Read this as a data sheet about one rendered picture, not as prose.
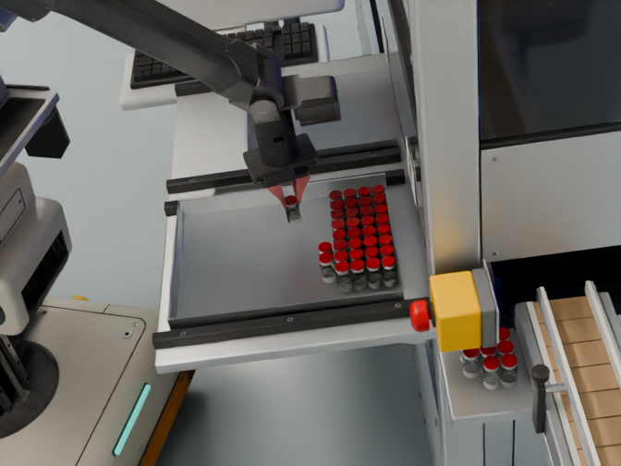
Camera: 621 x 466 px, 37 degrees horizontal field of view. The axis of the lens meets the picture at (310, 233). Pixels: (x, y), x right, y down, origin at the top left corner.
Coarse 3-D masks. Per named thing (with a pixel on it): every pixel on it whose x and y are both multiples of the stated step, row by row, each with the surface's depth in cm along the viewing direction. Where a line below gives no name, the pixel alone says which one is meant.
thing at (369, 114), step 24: (288, 72) 177; (312, 72) 177; (336, 72) 178; (360, 72) 178; (384, 72) 177; (360, 96) 172; (384, 96) 171; (360, 120) 167; (384, 120) 166; (336, 144) 163; (360, 144) 157; (384, 144) 158
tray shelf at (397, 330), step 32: (192, 96) 180; (192, 128) 173; (224, 128) 171; (192, 160) 166; (224, 160) 165; (192, 192) 160; (416, 224) 147; (416, 256) 142; (416, 288) 137; (160, 320) 139; (384, 320) 134; (160, 352) 135; (192, 352) 134; (224, 352) 133; (256, 352) 133; (288, 352) 133; (320, 352) 133
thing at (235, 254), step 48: (240, 192) 152; (288, 192) 153; (384, 192) 153; (192, 240) 151; (240, 240) 149; (288, 240) 148; (192, 288) 143; (240, 288) 141; (288, 288) 140; (336, 288) 139; (384, 288) 138
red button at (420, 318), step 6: (420, 300) 118; (414, 306) 117; (420, 306) 117; (426, 306) 117; (414, 312) 117; (420, 312) 116; (426, 312) 116; (414, 318) 116; (420, 318) 116; (426, 318) 116; (414, 324) 117; (420, 324) 116; (426, 324) 116; (420, 330) 117; (426, 330) 117
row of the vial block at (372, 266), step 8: (360, 192) 146; (368, 192) 146; (360, 200) 145; (368, 200) 145; (360, 208) 144; (368, 208) 144; (360, 216) 144; (368, 216) 142; (368, 224) 141; (368, 232) 140; (368, 240) 139; (376, 240) 138; (368, 248) 137; (376, 248) 137; (368, 256) 136; (376, 256) 137; (368, 264) 135; (376, 264) 135; (368, 272) 136; (376, 272) 135; (368, 280) 137; (376, 280) 136
